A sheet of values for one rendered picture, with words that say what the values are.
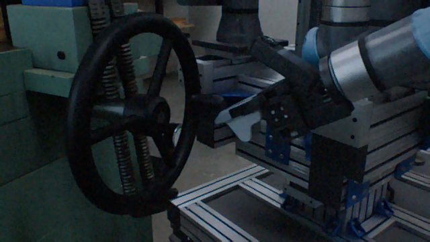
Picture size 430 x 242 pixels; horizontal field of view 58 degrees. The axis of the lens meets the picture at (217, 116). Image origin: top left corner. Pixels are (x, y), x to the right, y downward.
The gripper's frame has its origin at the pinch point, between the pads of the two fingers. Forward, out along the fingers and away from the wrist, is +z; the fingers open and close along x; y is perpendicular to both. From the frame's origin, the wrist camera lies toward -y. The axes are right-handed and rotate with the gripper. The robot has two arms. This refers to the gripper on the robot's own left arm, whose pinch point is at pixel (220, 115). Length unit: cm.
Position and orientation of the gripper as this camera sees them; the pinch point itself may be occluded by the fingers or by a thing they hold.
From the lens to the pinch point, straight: 63.8
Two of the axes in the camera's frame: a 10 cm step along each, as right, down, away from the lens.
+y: 4.5, 8.9, 0.7
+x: 4.5, -3.0, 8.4
